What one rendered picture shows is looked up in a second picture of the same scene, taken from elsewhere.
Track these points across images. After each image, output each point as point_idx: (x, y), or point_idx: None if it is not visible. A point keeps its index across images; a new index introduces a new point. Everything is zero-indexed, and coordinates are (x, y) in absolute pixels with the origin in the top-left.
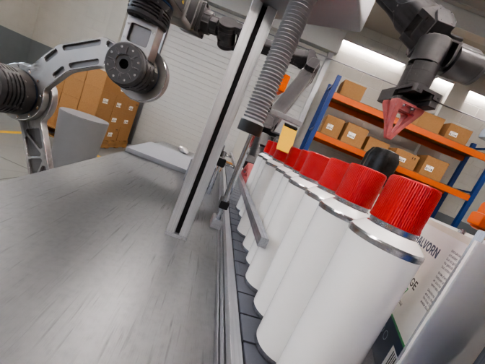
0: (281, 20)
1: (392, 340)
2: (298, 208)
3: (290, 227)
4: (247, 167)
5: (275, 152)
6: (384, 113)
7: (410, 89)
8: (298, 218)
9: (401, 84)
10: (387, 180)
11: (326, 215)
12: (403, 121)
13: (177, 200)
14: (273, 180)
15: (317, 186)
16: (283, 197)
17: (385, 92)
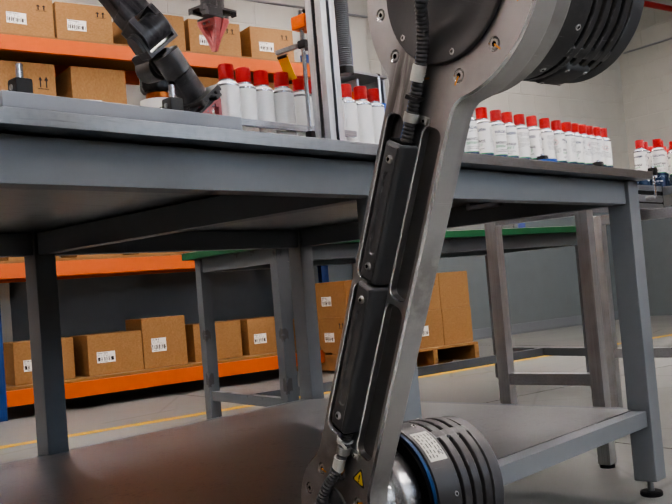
0: (345, 4)
1: None
2: (353, 110)
3: (355, 120)
4: (219, 104)
5: (286, 80)
6: (217, 29)
7: (231, 13)
8: (356, 114)
9: (221, 5)
10: (374, 90)
11: (371, 106)
12: (212, 35)
13: (345, 140)
14: (311, 104)
15: (349, 98)
16: (343, 109)
17: (214, 9)
